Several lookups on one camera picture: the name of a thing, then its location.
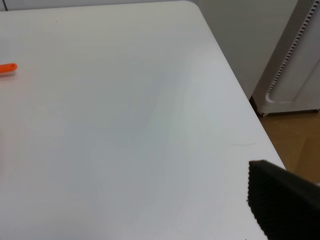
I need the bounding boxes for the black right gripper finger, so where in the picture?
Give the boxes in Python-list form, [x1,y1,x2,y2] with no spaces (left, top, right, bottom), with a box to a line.
[247,160,320,240]

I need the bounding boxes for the white perforated appliance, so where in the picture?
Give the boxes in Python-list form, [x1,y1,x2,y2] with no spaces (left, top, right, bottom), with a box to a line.
[252,0,320,116]

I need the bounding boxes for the orange plastic handle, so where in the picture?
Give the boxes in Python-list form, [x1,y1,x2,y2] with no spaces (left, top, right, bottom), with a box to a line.
[0,63,18,74]

